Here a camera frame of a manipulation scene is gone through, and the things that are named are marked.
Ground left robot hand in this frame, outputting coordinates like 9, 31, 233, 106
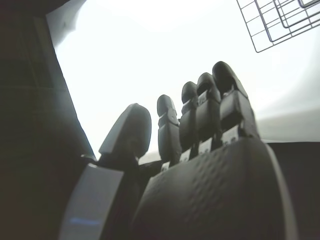
58, 60, 299, 240

